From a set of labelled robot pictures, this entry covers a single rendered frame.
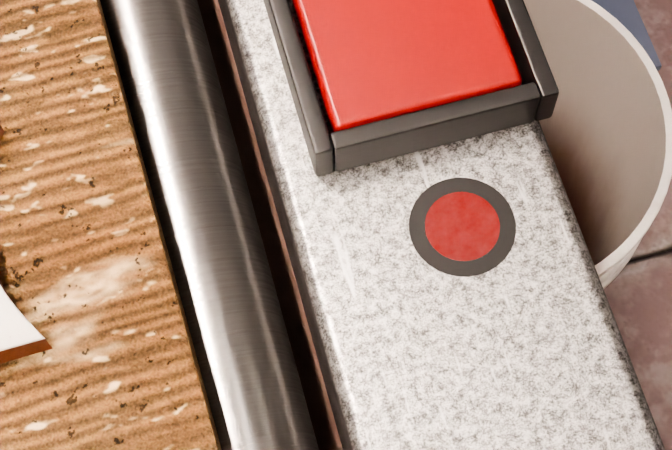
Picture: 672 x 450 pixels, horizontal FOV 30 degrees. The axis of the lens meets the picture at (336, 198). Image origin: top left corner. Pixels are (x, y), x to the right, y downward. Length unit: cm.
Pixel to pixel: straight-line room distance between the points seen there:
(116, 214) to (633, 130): 79
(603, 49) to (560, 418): 76
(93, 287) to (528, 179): 13
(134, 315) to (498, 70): 13
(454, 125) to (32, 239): 13
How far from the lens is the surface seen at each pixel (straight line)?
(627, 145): 113
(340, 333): 36
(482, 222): 38
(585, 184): 124
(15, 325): 34
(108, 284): 35
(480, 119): 38
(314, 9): 39
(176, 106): 39
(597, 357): 37
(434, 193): 38
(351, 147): 37
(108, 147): 37
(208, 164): 38
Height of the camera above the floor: 126
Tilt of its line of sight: 66 degrees down
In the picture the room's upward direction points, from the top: 2 degrees counter-clockwise
